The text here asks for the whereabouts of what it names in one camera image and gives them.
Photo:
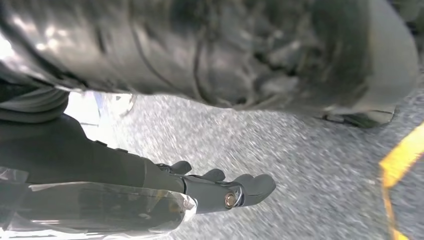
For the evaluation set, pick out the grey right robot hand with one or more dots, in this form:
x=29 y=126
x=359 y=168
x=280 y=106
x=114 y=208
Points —
x=198 y=49

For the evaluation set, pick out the yellow floor tape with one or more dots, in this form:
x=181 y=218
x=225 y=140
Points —
x=400 y=159

